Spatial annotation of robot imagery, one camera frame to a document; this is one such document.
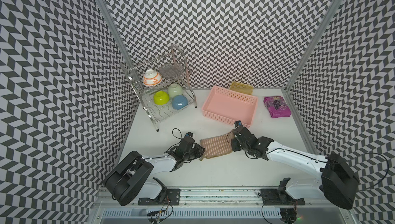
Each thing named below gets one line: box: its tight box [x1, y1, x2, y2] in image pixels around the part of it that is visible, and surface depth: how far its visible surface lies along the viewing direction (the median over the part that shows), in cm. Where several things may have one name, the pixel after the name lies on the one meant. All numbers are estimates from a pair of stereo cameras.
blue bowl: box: [171, 95, 189, 110], surface depth 106 cm
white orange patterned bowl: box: [142, 68, 163, 87], surface depth 84 cm
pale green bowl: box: [167, 83, 184, 99], surface depth 110 cm
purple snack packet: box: [263, 95, 292, 119], surface depth 104 cm
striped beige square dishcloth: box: [200, 128, 236, 159], surface depth 88 cm
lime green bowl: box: [153, 90, 170, 106], surface depth 106 cm
